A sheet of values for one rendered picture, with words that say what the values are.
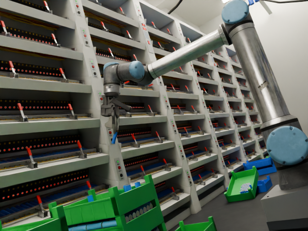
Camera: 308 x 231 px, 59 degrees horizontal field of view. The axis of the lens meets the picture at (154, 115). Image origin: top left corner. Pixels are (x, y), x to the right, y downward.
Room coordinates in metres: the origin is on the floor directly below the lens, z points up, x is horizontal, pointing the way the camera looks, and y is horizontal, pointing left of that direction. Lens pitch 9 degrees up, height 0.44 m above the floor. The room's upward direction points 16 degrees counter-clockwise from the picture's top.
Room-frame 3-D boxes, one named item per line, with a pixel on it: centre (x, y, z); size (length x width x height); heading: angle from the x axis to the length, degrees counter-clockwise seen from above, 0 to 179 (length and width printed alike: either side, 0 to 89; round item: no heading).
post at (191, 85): (2.74, -0.42, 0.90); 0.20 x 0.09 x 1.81; 57
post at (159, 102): (2.15, -0.04, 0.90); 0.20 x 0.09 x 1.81; 57
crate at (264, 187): (2.27, -0.58, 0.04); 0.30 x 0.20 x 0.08; 57
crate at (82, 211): (0.94, 0.24, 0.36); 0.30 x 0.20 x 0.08; 59
